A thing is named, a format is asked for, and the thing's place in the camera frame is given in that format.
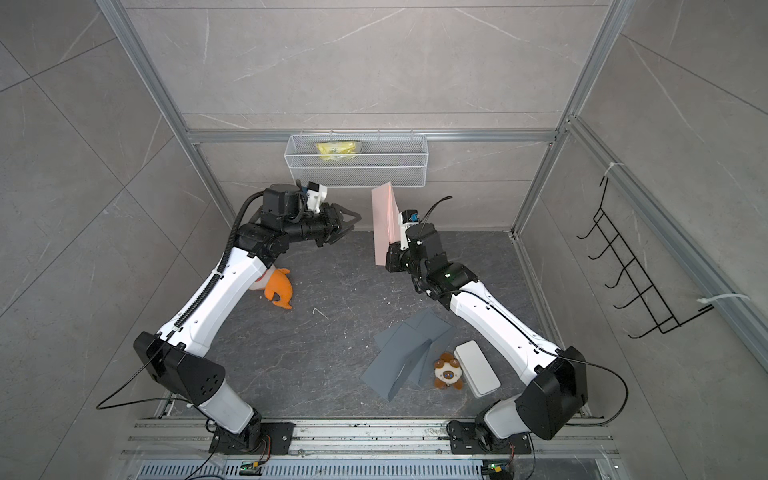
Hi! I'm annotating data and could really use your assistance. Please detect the pink envelope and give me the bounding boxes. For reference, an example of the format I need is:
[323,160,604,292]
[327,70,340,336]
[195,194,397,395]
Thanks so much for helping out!
[371,182,401,266]

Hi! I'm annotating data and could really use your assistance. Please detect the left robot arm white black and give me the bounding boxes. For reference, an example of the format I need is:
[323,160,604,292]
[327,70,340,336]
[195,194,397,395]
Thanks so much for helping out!
[134,182,361,439]

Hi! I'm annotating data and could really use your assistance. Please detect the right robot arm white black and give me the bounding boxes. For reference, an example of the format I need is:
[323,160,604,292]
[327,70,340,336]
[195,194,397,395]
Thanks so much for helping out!
[385,222,588,440]

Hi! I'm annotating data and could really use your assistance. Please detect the yellow packet in basket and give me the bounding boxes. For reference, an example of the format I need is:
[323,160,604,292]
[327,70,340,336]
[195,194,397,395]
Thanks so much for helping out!
[315,141,363,161]

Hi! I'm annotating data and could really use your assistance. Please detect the orange shark plush toy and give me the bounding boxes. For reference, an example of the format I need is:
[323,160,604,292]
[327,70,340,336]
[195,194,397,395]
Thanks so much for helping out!
[249,266,293,310]

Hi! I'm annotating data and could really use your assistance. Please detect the brown white bear plush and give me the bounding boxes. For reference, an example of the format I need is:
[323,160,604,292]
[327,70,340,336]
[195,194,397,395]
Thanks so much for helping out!
[434,352,464,390]

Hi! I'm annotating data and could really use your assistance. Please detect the white rectangular box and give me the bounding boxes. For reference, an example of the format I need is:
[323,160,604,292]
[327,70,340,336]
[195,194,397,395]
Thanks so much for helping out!
[454,340,501,398]

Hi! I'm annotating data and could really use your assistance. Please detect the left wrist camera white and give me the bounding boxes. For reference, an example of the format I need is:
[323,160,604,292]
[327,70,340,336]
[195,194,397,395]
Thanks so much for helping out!
[302,181,328,214]

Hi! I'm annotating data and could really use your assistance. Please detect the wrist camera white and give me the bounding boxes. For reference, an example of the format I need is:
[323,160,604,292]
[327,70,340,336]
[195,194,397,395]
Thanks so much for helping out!
[398,209,419,249]
[302,181,328,214]

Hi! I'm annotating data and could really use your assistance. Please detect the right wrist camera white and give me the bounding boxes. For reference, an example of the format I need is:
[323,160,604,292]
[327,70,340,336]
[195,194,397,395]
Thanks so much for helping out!
[398,209,419,249]

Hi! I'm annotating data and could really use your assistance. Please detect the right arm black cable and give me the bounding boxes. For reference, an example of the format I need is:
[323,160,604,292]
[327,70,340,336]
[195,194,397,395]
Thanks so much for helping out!
[416,195,630,428]

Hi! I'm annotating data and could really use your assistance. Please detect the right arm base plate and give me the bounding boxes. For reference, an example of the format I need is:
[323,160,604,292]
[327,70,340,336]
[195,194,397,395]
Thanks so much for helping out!
[446,420,533,455]

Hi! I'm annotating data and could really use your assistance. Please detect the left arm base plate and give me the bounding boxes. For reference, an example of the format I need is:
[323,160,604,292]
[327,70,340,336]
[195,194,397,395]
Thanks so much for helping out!
[208,422,295,455]

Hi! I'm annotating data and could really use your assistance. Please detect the black wire hook rack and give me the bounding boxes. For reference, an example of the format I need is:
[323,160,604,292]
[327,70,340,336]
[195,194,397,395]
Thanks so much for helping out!
[576,177,714,340]

